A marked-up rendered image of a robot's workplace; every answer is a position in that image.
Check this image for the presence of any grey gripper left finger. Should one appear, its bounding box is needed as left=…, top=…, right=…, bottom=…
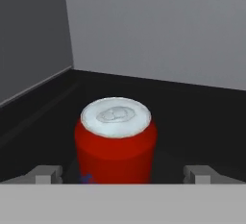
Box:
left=1, top=164, right=63, bottom=185

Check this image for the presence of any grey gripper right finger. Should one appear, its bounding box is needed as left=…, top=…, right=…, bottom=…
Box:
left=183, top=164, right=245, bottom=185

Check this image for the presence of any red soda can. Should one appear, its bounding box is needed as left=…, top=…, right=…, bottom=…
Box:
left=74, top=96, right=159, bottom=185

